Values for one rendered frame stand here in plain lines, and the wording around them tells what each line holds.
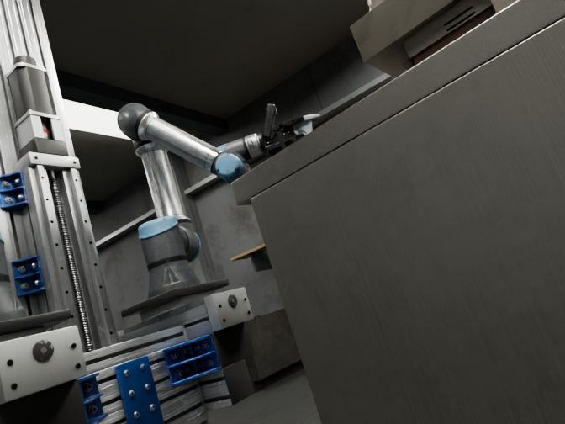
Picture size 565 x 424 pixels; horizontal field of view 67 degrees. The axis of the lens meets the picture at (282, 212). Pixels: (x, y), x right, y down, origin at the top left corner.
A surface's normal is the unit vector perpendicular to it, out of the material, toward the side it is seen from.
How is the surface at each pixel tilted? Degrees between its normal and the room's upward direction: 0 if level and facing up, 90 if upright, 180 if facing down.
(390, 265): 90
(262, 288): 90
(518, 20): 90
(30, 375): 90
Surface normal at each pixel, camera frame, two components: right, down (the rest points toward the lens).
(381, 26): -0.62, 0.04
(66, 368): 0.79, -0.37
